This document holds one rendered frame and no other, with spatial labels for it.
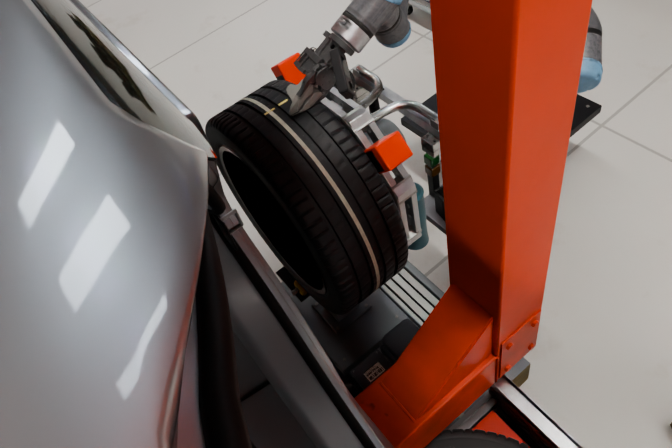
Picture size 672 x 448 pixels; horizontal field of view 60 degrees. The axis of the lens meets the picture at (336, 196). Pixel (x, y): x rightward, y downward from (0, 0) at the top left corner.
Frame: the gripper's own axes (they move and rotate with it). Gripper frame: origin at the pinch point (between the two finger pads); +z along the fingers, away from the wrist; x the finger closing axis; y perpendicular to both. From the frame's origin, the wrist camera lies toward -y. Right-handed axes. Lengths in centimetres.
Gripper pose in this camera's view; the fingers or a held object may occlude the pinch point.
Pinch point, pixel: (295, 112)
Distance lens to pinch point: 140.9
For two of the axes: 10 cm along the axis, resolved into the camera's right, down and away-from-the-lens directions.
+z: -6.4, 7.6, 1.4
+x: -4.6, -2.3, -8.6
